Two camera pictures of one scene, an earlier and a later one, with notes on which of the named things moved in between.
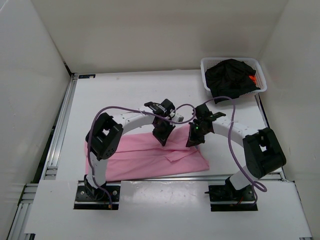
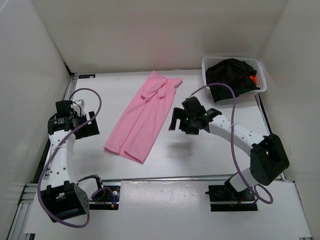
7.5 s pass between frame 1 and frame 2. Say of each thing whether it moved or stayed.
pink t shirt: moved
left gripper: moved
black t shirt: stayed
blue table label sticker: stayed
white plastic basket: stayed
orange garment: stayed
